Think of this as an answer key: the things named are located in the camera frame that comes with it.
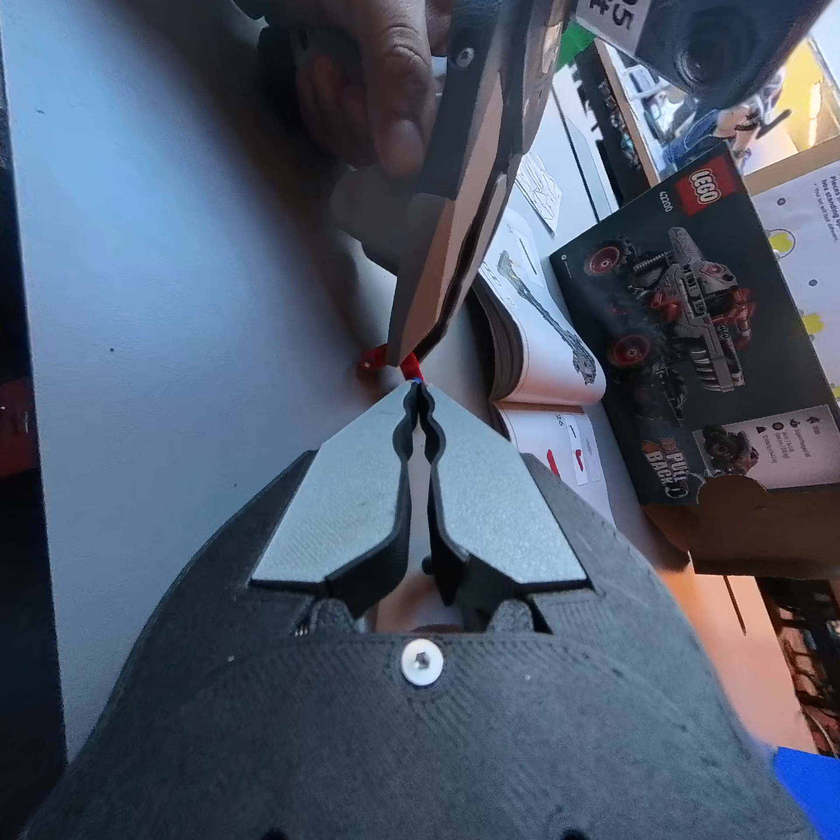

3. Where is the lego instruction booklet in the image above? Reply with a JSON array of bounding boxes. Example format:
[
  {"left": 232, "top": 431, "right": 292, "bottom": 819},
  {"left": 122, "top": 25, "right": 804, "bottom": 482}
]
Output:
[{"left": 467, "top": 206, "right": 619, "bottom": 529}]

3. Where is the white printed poster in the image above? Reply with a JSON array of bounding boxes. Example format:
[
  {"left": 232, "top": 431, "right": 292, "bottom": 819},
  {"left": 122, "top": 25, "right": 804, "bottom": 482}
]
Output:
[{"left": 748, "top": 154, "right": 840, "bottom": 401}]

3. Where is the black grey lego model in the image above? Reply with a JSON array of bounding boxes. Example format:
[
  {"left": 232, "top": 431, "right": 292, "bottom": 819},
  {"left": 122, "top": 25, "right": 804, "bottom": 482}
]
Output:
[{"left": 577, "top": 62, "right": 641, "bottom": 181}]

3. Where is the blue object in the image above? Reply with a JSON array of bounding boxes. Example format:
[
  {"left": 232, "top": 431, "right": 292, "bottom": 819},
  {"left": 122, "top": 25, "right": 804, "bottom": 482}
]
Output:
[{"left": 769, "top": 745, "right": 840, "bottom": 840}]

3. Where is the person's left hand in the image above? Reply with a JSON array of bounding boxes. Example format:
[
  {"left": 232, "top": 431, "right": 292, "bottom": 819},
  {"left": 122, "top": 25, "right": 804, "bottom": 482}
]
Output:
[{"left": 262, "top": 0, "right": 454, "bottom": 179}]

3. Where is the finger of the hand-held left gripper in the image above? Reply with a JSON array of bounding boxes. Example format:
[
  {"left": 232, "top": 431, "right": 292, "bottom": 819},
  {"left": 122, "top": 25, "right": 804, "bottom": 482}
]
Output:
[
  {"left": 387, "top": 66, "right": 511, "bottom": 367},
  {"left": 419, "top": 0, "right": 571, "bottom": 361}
]

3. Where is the red lego beam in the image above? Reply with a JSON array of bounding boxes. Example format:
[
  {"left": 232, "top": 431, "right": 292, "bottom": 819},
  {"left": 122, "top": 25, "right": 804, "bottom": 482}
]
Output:
[{"left": 357, "top": 346, "right": 421, "bottom": 383}]

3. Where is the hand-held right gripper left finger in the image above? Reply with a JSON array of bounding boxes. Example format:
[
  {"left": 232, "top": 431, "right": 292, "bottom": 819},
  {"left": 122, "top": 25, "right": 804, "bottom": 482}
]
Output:
[{"left": 249, "top": 381, "right": 421, "bottom": 619}]

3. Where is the black lego set box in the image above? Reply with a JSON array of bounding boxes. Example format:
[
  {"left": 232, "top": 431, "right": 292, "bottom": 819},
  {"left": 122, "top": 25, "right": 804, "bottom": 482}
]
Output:
[{"left": 548, "top": 141, "right": 840, "bottom": 578}]

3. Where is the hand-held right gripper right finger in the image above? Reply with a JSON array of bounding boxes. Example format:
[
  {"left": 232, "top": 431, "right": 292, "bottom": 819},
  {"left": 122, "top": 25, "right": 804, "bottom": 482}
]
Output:
[{"left": 419, "top": 384, "right": 588, "bottom": 627}]

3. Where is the white paper sheet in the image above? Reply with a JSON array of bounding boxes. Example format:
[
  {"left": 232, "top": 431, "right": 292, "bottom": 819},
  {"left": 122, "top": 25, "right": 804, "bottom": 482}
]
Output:
[{"left": 515, "top": 152, "right": 564, "bottom": 236}]

